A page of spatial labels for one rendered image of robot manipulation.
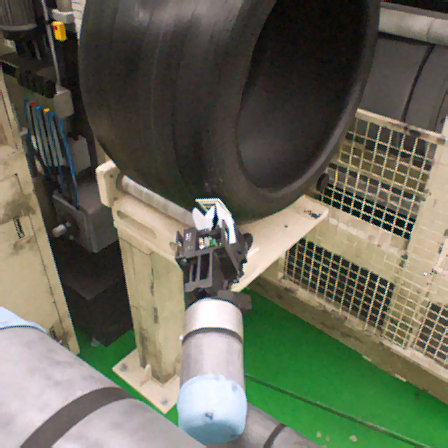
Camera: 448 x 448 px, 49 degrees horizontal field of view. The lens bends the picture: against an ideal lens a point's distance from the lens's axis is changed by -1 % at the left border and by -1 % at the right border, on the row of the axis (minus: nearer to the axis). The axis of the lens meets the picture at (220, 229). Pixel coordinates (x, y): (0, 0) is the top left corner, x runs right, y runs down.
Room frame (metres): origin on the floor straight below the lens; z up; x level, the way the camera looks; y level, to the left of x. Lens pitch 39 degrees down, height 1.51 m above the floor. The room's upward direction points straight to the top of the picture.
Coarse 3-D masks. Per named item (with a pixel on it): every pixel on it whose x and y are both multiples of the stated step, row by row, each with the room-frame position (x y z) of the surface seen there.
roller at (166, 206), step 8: (120, 184) 0.92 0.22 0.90; (128, 184) 0.91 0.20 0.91; (136, 184) 0.90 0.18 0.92; (128, 192) 0.91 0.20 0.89; (136, 192) 0.89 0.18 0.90; (144, 192) 0.88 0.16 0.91; (152, 192) 0.87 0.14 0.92; (144, 200) 0.87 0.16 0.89; (152, 200) 0.86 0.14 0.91; (160, 200) 0.85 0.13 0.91; (168, 200) 0.84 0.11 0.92; (160, 208) 0.84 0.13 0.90; (168, 208) 0.83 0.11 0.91; (176, 208) 0.82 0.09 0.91; (176, 216) 0.81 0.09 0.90; (184, 216) 0.80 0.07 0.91; (192, 216) 0.79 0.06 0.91; (192, 224) 0.78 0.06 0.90; (248, 232) 0.73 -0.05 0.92; (248, 240) 0.72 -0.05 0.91; (248, 248) 0.72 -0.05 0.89
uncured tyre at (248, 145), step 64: (128, 0) 0.73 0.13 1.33; (192, 0) 0.67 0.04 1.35; (256, 0) 0.69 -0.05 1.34; (320, 0) 1.11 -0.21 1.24; (128, 64) 0.69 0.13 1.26; (192, 64) 0.64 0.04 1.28; (256, 64) 1.15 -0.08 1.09; (320, 64) 1.10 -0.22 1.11; (128, 128) 0.69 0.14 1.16; (192, 128) 0.63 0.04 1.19; (256, 128) 1.08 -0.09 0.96; (320, 128) 1.01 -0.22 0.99; (192, 192) 0.64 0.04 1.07; (256, 192) 0.70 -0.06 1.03
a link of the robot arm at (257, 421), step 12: (252, 408) 0.35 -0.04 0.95; (252, 420) 0.33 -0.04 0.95; (264, 420) 0.33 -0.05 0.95; (276, 420) 0.33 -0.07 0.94; (252, 432) 0.31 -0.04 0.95; (264, 432) 0.31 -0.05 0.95; (204, 444) 0.32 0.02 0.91; (216, 444) 0.31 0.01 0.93; (228, 444) 0.30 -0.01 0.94; (240, 444) 0.30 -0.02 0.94; (252, 444) 0.30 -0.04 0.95
